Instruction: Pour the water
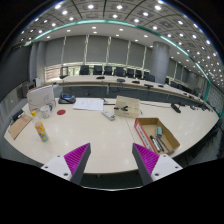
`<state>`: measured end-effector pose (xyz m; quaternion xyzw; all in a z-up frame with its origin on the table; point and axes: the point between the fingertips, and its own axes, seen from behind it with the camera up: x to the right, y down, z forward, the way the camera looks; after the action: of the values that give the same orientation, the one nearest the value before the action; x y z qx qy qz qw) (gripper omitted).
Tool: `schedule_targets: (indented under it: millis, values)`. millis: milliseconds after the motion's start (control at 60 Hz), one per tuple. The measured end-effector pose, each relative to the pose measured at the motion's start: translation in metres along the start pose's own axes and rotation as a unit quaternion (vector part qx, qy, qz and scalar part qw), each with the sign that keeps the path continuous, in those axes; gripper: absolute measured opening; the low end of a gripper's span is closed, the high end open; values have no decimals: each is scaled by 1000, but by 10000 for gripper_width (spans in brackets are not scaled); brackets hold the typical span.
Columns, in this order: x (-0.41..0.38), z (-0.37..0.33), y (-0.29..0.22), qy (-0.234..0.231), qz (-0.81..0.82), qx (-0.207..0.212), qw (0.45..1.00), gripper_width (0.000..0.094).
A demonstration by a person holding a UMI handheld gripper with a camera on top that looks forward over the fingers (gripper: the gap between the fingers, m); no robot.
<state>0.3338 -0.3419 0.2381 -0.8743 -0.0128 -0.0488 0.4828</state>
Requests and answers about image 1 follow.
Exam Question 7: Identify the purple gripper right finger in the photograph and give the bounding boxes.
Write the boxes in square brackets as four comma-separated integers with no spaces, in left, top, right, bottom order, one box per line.
[132,143,182,185]

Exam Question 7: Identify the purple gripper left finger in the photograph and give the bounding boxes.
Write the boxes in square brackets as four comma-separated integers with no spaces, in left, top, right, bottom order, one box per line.
[42,143,91,185]

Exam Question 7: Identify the black marker pen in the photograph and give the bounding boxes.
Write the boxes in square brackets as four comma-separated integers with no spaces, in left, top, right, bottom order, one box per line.
[150,135,160,152]

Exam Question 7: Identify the open cardboard box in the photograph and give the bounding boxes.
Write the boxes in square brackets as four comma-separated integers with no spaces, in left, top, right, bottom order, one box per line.
[134,118,180,155]

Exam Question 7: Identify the teal eraser block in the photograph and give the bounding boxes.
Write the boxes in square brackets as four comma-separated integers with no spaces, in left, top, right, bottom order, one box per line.
[156,126,162,137]

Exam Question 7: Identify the yellow drink bottle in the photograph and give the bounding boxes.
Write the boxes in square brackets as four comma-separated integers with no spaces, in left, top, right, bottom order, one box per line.
[35,122,48,142]

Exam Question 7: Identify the red round coaster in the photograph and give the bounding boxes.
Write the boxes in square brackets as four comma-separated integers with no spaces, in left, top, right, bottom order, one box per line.
[57,109,66,115]

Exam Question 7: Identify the white remote control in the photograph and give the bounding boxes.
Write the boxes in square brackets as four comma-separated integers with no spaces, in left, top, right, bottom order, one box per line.
[102,110,116,121]

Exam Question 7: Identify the white paper cup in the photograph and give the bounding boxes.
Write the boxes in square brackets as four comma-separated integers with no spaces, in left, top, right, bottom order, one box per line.
[40,105,50,119]

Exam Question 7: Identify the white paper sheets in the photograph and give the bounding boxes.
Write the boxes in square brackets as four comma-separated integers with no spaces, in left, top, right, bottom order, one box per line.
[73,98,104,111]

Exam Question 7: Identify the black device on table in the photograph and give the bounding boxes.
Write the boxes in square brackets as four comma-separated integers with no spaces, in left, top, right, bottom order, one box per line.
[171,103,181,113]

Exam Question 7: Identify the closed cardboard box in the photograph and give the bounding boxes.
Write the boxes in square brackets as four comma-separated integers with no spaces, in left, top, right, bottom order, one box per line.
[114,96,140,118]

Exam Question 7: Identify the brown cardboard sheet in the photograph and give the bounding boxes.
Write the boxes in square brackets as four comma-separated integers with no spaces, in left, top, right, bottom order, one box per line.
[9,115,33,139]

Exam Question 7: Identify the black desk telephone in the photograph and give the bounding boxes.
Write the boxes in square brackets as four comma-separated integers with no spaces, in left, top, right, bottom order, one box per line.
[58,92,76,104]

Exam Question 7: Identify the long curved conference desk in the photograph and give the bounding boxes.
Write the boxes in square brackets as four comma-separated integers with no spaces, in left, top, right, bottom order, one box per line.
[47,75,213,112]

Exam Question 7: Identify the black office chair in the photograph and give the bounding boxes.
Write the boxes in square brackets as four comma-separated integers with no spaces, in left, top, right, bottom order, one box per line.
[104,66,112,75]
[126,68,134,78]
[145,74,155,82]
[114,67,126,77]
[79,65,90,75]
[93,65,102,75]

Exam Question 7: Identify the grey round pillar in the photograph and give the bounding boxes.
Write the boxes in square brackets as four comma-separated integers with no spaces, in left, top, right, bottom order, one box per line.
[151,41,170,84]

